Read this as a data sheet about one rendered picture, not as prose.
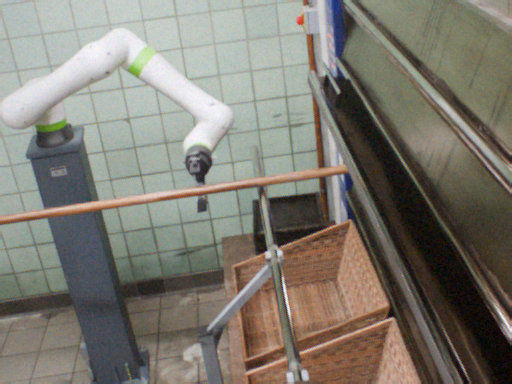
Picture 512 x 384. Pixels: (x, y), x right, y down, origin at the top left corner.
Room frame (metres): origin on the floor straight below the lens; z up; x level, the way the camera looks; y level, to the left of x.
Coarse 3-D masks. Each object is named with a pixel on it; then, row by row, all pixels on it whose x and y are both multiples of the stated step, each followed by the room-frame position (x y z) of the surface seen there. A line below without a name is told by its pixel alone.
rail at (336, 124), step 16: (320, 96) 2.02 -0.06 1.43; (336, 128) 1.75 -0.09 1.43; (352, 160) 1.54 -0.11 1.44; (368, 192) 1.37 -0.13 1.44; (384, 224) 1.22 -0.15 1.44; (400, 256) 1.10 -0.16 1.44; (416, 288) 0.99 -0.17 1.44; (432, 320) 0.90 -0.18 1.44; (432, 336) 0.88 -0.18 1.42; (448, 336) 0.86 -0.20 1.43; (448, 352) 0.82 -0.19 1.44; (448, 368) 0.80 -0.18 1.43
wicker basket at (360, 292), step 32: (352, 224) 2.21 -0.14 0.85; (256, 256) 2.20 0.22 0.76; (288, 256) 2.21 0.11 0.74; (320, 256) 2.23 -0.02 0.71; (352, 256) 2.13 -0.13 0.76; (288, 288) 2.21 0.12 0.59; (320, 288) 2.19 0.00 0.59; (352, 288) 2.05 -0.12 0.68; (256, 320) 2.03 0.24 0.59; (320, 320) 2.00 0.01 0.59; (352, 320) 1.69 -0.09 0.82; (256, 352) 1.86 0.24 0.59
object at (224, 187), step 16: (272, 176) 1.96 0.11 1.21; (288, 176) 1.95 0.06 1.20; (304, 176) 1.95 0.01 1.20; (320, 176) 1.96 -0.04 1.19; (160, 192) 1.92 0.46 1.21; (176, 192) 1.92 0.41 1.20; (192, 192) 1.92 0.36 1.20; (208, 192) 1.92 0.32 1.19; (224, 192) 1.94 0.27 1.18; (64, 208) 1.89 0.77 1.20; (80, 208) 1.89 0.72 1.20; (96, 208) 1.89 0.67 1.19; (112, 208) 1.90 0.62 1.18; (0, 224) 1.86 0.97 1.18
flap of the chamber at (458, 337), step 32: (352, 96) 2.09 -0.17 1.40; (352, 128) 1.80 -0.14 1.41; (384, 160) 1.59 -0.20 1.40; (384, 192) 1.41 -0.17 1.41; (416, 192) 1.42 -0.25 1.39; (416, 224) 1.26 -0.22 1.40; (416, 256) 1.13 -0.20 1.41; (448, 256) 1.14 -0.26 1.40; (448, 288) 1.03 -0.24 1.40; (416, 320) 0.95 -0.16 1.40; (448, 320) 0.93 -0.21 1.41; (480, 320) 0.93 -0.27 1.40; (480, 352) 0.85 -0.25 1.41
